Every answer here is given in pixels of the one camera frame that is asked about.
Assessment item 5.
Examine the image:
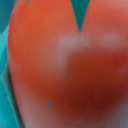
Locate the red toy sausage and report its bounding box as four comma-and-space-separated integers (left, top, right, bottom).
8, 0, 128, 128

